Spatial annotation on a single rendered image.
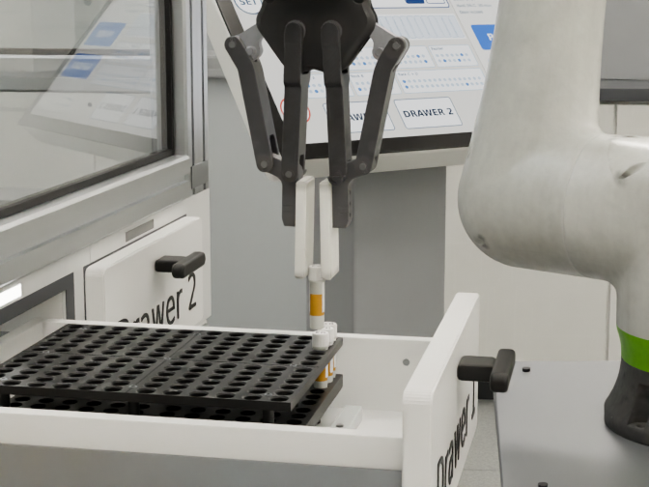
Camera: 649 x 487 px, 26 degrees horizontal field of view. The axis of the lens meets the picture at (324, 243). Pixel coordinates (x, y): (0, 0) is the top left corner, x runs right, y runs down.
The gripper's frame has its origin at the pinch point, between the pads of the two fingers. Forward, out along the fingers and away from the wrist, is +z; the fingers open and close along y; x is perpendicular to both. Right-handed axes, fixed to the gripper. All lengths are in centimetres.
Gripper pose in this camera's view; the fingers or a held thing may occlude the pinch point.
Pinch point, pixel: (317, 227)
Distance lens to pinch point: 100.6
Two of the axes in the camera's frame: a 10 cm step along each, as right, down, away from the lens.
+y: 9.8, 0.4, -2.0
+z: 0.0, 9.8, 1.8
